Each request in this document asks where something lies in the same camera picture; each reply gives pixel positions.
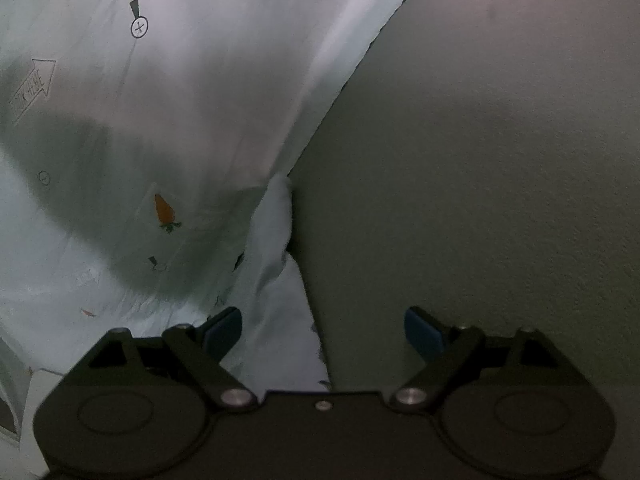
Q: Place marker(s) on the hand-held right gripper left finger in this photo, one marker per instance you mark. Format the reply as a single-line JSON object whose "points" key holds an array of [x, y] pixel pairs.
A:
{"points": [[225, 332]]}

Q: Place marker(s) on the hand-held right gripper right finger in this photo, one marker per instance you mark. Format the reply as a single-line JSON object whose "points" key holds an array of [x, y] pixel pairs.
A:
{"points": [[425, 332]]}

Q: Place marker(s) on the white carrot print sheet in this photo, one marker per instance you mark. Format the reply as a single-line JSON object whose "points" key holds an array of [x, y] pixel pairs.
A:
{"points": [[150, 135]]}

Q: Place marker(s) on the white cloth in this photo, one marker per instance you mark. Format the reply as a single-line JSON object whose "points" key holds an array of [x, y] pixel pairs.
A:
{"points": [[272, 240]]}

